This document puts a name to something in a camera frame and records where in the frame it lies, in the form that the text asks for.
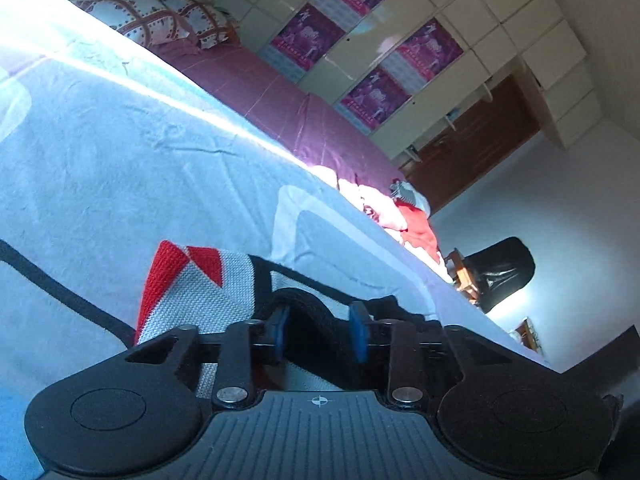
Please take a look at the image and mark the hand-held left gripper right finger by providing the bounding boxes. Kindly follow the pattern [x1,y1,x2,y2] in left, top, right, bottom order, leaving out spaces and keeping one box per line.
[348,301,506,407]

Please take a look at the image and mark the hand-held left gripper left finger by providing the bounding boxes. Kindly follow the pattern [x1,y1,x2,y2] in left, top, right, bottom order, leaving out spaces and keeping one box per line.
[122,305,292,409]

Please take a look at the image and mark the striped knit sweater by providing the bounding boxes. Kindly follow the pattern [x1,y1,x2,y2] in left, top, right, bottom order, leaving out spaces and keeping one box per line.
[132,240,437,397]

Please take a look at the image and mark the red and white clothes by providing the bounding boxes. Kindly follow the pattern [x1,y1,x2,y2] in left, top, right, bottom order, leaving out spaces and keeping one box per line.
[337,177,445,264]

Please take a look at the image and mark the black chair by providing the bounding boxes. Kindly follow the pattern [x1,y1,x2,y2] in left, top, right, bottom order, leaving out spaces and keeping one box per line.
[471,237,536,314]

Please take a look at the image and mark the wooden furniture piece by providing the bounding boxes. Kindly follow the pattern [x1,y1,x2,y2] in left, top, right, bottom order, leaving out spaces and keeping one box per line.
[514,317,544,357]

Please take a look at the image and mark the brown wooden door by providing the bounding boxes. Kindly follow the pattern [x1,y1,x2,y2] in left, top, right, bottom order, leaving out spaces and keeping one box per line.
[400,75,542,214]

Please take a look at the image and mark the light blue patterned blanket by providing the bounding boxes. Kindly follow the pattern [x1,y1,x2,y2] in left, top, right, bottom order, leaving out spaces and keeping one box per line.
[0,0,568,480]

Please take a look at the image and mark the corner shelves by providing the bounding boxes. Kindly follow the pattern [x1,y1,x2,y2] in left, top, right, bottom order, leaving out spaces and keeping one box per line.
[400,80,497,162]

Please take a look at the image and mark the pink bed sheet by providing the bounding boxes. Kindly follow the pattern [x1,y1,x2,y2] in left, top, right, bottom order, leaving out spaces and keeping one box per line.
[144,39,407,197]

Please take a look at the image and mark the cream wardrobe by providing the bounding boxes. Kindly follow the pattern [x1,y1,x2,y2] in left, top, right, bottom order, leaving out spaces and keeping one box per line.
[212,0,589,162]

